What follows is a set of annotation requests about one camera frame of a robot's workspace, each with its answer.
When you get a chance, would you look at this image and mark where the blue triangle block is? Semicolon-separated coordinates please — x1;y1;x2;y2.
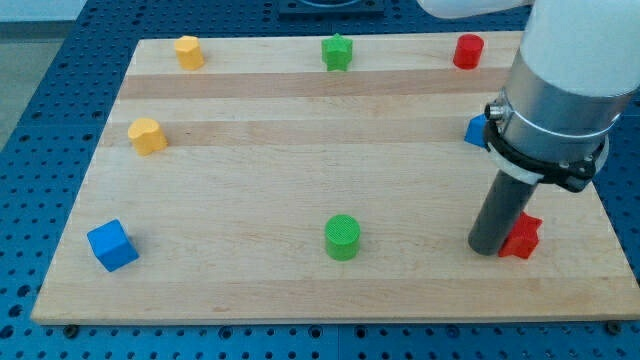
464;114;487;148

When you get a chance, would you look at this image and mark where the green star block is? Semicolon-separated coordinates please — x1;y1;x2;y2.
321;33;353;72

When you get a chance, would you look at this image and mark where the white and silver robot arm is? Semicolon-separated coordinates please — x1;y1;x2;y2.
468;0;639;255

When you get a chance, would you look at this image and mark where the blue cube block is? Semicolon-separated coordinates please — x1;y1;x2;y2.
87;219;139;272

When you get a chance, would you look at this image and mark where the yellow pentagon block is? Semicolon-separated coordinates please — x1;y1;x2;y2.
174;36;205;70

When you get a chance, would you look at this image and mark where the green cylinder block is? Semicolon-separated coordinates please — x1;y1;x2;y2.
324;214;361;261

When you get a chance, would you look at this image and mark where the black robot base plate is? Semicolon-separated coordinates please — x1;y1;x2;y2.
277;0;385;19

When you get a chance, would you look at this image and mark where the wooden board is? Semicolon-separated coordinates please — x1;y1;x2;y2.
31;32;639;325

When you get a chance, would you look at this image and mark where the red cylinder block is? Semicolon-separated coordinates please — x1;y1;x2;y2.
453;33;485;70

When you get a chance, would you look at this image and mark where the red star block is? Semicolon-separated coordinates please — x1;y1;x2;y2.
498;212;543;259

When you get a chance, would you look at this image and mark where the yellow heart block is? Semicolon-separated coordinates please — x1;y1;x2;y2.
127;118;168;156

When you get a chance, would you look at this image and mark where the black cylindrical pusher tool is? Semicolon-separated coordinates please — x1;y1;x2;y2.
467;170;537;256

